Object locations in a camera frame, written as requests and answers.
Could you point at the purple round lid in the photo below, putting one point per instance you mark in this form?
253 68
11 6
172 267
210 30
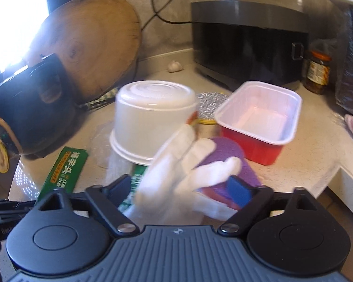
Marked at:
227 159

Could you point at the green snack wrapper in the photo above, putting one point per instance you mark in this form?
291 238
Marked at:
65 171

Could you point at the black glossy bag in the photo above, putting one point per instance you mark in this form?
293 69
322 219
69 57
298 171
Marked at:
344 84

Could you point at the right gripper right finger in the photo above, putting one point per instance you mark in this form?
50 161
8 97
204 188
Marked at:
254 204

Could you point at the navy and gold rice cooker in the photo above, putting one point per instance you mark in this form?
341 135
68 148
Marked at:
36 107

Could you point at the black rectangular appliance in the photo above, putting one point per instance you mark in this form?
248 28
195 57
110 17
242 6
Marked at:
239 41

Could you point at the round wooden cutting board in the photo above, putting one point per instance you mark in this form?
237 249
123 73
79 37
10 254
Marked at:
97 41

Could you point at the green white woven cloth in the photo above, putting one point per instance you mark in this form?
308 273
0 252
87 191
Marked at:
104 100

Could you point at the clear plastic bag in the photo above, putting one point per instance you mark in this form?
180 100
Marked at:
99 147

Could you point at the white plastic bowl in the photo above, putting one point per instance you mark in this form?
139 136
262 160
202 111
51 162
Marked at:
147 113

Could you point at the white tissue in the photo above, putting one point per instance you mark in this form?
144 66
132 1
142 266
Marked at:
167 192

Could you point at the glass sauce jar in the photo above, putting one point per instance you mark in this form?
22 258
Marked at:
318 72

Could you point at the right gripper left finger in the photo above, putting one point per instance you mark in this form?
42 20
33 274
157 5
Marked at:
105 202

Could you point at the silver round foil lid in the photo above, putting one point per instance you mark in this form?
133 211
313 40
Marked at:
208 103

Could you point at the garlic bulb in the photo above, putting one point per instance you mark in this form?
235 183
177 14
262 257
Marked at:
174 67

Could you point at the red foil tray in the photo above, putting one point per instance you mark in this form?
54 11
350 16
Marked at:
261 118

